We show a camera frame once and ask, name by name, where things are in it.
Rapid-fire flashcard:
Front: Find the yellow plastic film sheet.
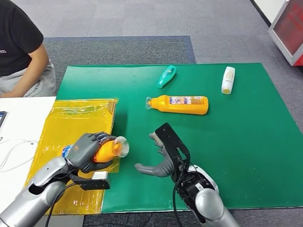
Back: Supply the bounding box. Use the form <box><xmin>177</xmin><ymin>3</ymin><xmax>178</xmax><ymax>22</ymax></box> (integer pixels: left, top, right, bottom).
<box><xmin>25</xmin><ymin>98</ymin><xmax>120</xmax><ymax>216</ymax></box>

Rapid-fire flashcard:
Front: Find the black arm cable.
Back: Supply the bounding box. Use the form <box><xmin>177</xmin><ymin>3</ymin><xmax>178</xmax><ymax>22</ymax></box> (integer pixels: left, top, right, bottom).
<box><xmin>45</xmin><ymin>183</ymin><xmax>79</xmax><ymax>227</ymax></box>
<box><xmin>172</xmin><ymin>163</ymin><xmax>184</xmax><ymax>227</ymax></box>

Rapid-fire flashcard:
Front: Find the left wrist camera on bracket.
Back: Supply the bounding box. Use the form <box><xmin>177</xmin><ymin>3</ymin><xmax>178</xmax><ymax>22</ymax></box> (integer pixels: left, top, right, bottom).
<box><xmin>70</xmin><ymin>170</ymin><xmax>111</xmax><ymax>191</ymax></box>

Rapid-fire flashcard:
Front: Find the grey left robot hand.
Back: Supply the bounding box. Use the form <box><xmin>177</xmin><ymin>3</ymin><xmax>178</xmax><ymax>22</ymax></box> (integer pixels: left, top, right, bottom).
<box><xmin>66</xmin><ymin>132</ymin><xmax>117</xmax><ymax>174</ymax></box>

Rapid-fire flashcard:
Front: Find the green table mat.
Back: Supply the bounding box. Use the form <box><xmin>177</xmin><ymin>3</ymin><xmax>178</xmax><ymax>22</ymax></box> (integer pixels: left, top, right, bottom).
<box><xmin>55</xmin><ymin>63</ymin><xmax>303</xmax><ymax>214</ymax></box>

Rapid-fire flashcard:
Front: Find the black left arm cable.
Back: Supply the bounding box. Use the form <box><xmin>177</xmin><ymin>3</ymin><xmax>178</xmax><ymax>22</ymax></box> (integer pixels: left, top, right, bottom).
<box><xmin>45</xmin><ymin>183</ymin><xmax>79</xmax><ymax>227</ymax></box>

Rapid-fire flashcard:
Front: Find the person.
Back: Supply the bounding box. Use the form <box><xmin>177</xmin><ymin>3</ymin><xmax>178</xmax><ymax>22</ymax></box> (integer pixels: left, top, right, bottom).
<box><xmin>0</xmin><ymin>0</ymin><xmax>57</xmax><ymax>98</ymax></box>

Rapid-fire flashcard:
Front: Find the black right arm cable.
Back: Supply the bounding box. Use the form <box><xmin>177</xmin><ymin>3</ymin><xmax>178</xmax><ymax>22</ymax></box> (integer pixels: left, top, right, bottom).
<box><xmin>172</xmin><ymin>163</ymin><xmax>184</xmax><ymax>227</ymax></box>

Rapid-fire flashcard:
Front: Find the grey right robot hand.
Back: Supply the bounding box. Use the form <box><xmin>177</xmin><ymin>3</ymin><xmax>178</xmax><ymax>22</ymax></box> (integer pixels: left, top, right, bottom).
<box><xmin>134</xmin><ymin>131</ymin><xmax>176</xmax><ymax>178</ymax></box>

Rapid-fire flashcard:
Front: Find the red cabinet with white frame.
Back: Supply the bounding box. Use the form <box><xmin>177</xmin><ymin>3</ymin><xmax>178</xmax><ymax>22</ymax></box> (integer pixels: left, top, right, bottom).
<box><xmin>267</xmin><ymin>0</ymin><xmax>303</xmax><ymax>67</ymax></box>

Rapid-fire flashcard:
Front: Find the orange bottle with clear cap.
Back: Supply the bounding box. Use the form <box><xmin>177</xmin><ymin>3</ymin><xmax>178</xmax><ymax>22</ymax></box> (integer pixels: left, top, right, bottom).
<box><xmin>145</xmin><ymin>95</ymin><xmax>209</xmax><ymax>115</ymax></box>
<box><xmin>60</xmin><ymin>136</ymin><xmax>130</xmax><ymax>164</ymax></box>

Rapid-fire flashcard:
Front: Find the white plastic bottle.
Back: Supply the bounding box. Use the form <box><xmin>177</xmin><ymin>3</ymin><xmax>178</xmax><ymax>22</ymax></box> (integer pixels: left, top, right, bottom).
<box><xmin>221</xmin><ymin>66</ymin><xmax>236</xmax><ymax>95</ymax></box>

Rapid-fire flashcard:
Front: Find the teal plastic bottle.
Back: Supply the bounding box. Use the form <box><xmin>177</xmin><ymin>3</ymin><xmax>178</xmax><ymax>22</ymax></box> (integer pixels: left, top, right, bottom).
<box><xmin>157</xmin><ymin>65</ymin><xmax>178</xmax><ymax>89</ymax></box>

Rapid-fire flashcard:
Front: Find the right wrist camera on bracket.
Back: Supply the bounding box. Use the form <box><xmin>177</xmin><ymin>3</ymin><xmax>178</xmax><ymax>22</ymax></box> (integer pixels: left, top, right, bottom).
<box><xmin>153</xmin><ymin>122</ymin><xmax>191</xmax><ymax>184</ymax></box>

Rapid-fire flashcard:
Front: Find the white table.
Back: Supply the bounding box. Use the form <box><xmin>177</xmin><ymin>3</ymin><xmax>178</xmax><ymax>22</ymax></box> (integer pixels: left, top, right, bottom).
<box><xmin>0</xmin><ymin>96</ymin><xmax>57</xmax><ymax>220</ymax></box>

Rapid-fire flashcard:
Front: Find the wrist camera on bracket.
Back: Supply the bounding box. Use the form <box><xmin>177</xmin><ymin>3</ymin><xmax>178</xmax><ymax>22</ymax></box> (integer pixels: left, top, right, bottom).
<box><xmin>70</xmin><ymin>170</ymin><xmax>111</xmax><ymax>191</ymax></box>
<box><xmin>153</xmin><ymin>122</ymin><xmax>191</xmax><ymax>184</ymax></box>

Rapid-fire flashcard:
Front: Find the thin white cable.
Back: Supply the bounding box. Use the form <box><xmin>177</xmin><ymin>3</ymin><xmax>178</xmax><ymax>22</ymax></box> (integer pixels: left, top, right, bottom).
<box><xmin>0</xmin><ymin>139</ymin><xmax>39</xmax><ymax>172</ymax></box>

